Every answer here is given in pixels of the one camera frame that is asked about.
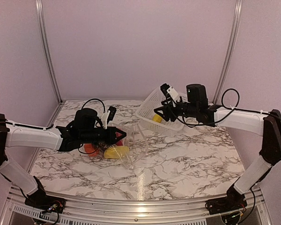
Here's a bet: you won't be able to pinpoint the red fake pepper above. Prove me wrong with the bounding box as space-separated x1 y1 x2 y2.
115 132 125 146

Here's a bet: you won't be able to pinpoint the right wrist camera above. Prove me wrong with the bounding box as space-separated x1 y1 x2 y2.
160 83 180 102

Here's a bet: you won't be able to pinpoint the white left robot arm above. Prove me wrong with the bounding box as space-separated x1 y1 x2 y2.
0 106 126 214

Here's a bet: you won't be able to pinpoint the yellow fake lemon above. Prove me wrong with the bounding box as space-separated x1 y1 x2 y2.
104 146 130 159

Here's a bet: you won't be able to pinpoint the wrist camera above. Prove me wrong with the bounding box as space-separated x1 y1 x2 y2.
160 83 180 102
101 106 117 129

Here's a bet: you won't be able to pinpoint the aluminium front rail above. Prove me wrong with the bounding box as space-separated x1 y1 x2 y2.
0 187 272 225

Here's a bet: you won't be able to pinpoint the clear zip top bag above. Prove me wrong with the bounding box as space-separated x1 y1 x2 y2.
78 124 148 170

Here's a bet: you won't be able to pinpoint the orange fake fruit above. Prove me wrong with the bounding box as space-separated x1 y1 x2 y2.
83 143 100 157

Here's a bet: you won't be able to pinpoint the white perforated plastic basket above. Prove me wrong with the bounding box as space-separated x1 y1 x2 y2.
135 86 190 138

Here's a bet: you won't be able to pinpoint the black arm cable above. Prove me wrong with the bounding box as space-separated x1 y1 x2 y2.
77 98 106 155
177 88 281 160

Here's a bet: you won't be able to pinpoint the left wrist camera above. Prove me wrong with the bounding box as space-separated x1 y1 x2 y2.
101 106 117 129

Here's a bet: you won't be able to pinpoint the yellow fake corn cob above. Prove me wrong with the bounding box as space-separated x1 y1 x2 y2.
152 114 163 123

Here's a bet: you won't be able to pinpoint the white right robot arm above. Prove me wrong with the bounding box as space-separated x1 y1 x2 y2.
154 83 281 215

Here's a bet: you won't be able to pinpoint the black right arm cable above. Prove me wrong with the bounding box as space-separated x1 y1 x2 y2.
177 88 281 160

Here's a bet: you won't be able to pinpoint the dark red fake grapes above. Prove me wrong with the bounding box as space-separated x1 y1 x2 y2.
97 143 110 151

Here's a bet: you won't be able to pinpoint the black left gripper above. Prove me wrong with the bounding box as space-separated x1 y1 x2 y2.
80 126 126 145

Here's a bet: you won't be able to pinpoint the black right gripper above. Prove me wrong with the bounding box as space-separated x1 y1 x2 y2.
154 98 198 122

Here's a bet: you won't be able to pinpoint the aluminium frame post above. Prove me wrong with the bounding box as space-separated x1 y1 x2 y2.
24 0 63 176
212 0 243 103

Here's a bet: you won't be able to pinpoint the left aluminium frame post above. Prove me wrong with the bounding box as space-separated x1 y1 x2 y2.
24 0 63 176

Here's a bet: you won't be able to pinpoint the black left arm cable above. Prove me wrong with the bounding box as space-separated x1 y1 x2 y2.
77 98 106 155

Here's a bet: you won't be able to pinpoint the right aluminium frame post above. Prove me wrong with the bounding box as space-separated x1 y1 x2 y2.
212 0 243 103

